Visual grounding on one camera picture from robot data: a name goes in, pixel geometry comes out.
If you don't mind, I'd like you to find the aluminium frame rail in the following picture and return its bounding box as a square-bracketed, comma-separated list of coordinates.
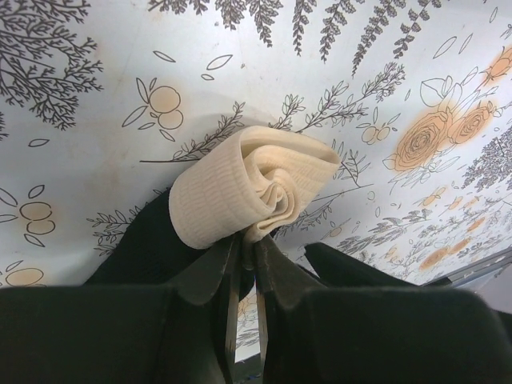
[423, 247, 511, 287]

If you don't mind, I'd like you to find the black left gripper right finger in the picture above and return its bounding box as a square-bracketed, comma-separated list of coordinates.
[254, 235, 324, 310]

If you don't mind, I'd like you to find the black underwear beige waistband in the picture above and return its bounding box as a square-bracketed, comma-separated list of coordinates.
[82, 124, 421, 289]

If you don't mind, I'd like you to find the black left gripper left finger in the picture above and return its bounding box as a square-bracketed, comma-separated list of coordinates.
[171, 235, 242, 306]

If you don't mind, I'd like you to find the floral fern table mat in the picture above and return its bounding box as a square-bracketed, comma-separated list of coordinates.
[0, 0, 512, 361]

